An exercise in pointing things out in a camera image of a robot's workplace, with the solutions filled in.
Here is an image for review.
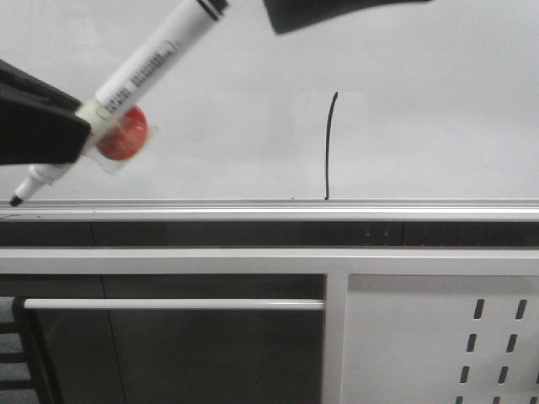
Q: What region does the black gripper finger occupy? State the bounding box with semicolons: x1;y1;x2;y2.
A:
264;0;426;35
1;61;91;165

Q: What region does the white whiteboard marker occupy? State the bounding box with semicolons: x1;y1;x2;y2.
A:
9;1;229;206

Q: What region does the red round magnet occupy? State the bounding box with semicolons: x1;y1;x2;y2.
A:
88;105;157;174

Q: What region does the white horizontal rod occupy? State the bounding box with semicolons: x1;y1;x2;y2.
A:
24;299;325;311

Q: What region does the black chair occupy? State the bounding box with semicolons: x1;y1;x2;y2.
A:
1;296;55;403

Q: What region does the white perforated pegboard panel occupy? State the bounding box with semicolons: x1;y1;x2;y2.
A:
341;275;538;403

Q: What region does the whiteboard with aluminium frame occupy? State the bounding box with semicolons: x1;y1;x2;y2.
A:
1;1;538;221

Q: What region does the white metal stand frame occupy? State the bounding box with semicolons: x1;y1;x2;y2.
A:
1;248;538;403

